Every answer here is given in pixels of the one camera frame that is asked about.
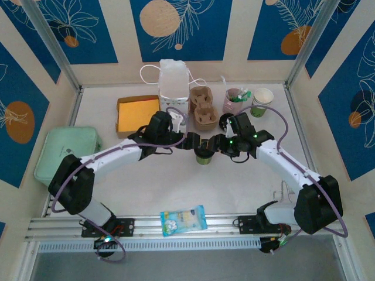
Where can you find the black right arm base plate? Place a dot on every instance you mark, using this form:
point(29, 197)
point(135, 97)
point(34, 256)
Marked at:
point(246, 224)

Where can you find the blue wet wipes packet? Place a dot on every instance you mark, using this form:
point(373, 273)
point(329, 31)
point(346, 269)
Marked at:
point(183, 219)

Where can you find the aluminium side rail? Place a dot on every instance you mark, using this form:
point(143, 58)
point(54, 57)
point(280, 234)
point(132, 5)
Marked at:
point(295, 117)

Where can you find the pink cup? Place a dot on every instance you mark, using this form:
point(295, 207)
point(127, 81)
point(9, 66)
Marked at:
point(230, 106)

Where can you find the yellow paper napkin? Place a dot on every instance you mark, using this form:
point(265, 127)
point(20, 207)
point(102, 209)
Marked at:
point(134, 114)

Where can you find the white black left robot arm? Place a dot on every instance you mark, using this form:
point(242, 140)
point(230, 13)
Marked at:
point(111, 158)

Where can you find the black plastic cup lid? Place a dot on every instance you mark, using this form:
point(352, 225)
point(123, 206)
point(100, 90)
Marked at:
point(203, 152)

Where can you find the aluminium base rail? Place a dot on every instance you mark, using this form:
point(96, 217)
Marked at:
point(219, 225)

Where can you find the stack of paper cups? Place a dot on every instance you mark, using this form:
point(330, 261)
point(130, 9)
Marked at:
point(262, 96)

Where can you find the animal print paper gift bag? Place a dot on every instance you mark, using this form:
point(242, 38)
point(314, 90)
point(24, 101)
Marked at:
point(174, 85)

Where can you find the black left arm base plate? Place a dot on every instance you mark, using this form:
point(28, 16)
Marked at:
point(126, 226)

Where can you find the brown cardboard napkin box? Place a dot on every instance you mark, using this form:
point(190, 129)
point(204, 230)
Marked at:
point(123, 134)

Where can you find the mint green zip pouch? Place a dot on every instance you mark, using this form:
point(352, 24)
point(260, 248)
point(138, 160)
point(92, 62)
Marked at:
point(58, 140)

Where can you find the green white sachets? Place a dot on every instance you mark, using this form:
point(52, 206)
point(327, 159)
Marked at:
point(243, 95)

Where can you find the metal tongs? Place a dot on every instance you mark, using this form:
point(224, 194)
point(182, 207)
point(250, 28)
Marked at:
point(282, 187)

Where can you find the stack of black cup lids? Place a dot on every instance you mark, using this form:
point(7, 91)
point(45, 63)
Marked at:
point(223, 121)

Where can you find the stack of pulp cup carriers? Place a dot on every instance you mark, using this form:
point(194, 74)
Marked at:
point(203, 108)

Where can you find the aluminium frame post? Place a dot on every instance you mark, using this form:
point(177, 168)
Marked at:
point(52, 44)
point(311, 44)

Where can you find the white wrapped straw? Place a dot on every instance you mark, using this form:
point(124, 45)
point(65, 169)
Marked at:
point(224, 83)

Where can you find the black base connector box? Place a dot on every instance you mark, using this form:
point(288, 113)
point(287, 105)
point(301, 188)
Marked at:
point(268, 244)
point(101, 243)

